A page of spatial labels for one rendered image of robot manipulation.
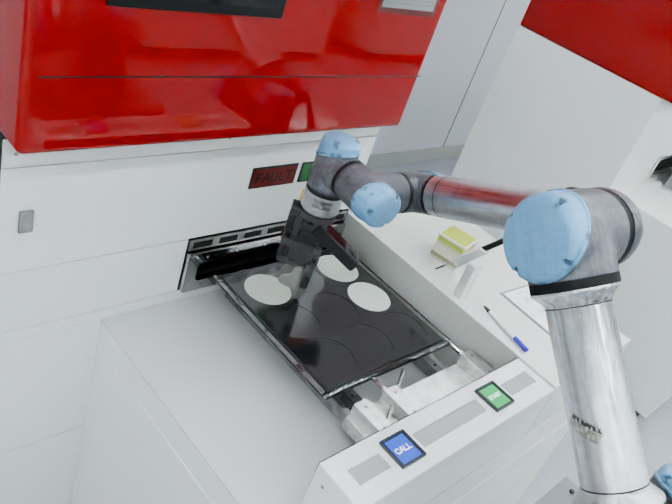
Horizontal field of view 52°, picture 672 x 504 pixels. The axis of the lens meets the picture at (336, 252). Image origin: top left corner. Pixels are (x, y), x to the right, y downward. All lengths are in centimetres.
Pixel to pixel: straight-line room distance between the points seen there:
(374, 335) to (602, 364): 60
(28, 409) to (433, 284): 86
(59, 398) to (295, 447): 51
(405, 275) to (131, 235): 62
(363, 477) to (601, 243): 48
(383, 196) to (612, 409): 49
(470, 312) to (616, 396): 61
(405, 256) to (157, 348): 59
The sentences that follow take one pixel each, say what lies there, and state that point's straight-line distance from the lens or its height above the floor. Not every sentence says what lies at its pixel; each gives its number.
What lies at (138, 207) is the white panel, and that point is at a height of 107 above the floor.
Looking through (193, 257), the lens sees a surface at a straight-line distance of 140.
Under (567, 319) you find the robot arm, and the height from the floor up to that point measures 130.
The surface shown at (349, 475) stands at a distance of 106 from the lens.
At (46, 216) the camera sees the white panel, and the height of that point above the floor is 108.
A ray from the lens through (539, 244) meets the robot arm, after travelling 91.
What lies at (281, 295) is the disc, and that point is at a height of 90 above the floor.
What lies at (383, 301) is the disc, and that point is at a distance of 152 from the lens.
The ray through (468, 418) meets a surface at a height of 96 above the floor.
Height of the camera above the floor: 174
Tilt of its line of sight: 31 degrees down
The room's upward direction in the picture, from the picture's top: 21 degrees clockwise
